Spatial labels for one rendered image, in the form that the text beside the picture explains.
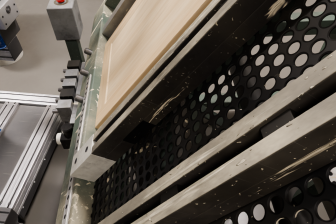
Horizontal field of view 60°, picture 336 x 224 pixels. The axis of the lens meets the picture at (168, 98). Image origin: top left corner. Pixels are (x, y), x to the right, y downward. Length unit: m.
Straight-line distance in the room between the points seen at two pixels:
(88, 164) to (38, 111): 1.29
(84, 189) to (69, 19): 0.90
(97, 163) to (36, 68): 2.00
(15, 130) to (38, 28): 1.46
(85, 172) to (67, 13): 0.88
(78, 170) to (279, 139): 0.60
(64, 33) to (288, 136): 1.37
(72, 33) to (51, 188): 0.93
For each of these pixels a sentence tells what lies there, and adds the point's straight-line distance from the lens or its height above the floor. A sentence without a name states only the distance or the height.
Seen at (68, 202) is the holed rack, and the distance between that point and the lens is 0.84.
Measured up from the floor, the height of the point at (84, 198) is 0.89.
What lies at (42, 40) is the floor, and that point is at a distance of 3.01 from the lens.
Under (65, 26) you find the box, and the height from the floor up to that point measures 0.83.
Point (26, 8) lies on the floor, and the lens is 3.60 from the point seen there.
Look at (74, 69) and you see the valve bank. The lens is 1.38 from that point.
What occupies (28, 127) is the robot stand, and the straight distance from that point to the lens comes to 1.98.
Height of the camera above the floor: 1.63
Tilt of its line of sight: 47 degrees down
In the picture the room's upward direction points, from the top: straight up
